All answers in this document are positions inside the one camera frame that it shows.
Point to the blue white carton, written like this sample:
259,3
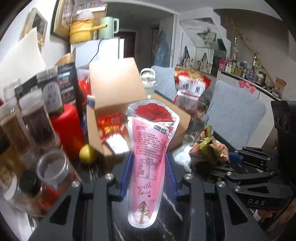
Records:
91,102

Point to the pink tape strips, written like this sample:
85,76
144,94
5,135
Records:
246,85

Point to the white fridge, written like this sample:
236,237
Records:
108,51

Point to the plain black bag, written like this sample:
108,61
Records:
26,85

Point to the blue plastic bag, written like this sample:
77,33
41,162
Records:
161,48

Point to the pink floral snack packet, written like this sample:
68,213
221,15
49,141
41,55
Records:
210,155

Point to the clear jar tan label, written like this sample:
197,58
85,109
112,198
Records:
12,129

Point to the lidless jar red contents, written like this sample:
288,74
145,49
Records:
55,171

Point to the white foam board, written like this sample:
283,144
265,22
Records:
20,60

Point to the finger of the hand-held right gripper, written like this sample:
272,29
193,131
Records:
249,178
235,158

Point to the person's right hand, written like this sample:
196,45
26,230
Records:
277,220

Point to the small jar black lid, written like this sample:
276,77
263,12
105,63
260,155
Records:
30,183

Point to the glass mug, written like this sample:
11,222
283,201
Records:
195,132

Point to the yellow lemon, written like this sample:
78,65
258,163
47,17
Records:
87,154

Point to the white water bottle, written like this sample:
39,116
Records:
148,81

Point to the green electric kettle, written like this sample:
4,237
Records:
107,27

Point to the clear jar dark brown label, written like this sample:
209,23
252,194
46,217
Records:
38,120

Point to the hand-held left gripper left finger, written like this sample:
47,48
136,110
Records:
126,180

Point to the black printed pouch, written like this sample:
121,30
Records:
68,83

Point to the pink rose cone pouch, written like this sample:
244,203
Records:
150,150

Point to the small cardboard box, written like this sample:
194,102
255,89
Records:
279,87

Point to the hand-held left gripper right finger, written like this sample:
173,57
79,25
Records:
173,183

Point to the white tote bag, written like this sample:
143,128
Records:
204,63
188,58

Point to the red white cashew bag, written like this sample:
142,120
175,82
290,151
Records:
192,88

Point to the yellow pot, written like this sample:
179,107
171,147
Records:
81,32

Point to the woven fan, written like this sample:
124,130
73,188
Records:
64,60

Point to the clear plastic bag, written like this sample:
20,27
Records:
85,15

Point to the red gold snack packet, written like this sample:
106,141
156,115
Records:
111,124

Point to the red snack bag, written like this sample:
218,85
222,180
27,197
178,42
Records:
83,92

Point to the brown cardboard box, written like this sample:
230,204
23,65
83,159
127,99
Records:
111,78

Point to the bamboo stick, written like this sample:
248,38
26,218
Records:
249,46

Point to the large grey chair cushion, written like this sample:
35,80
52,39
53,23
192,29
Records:
235,113

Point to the jar of pale nuts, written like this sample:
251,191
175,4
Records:
5,172

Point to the row of cosmetic bottles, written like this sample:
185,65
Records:
242,69

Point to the red canister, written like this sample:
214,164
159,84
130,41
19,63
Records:
67,132

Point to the green yellow candy packet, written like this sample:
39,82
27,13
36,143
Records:
204,136

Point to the small jar white lid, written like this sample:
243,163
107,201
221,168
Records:
13,194

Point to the brown door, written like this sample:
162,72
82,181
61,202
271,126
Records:
126,44

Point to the wall intercom panel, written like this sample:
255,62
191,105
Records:
35,25

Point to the framed picture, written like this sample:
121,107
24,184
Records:
62,18

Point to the silver snack packet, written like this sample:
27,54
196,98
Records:
115,144

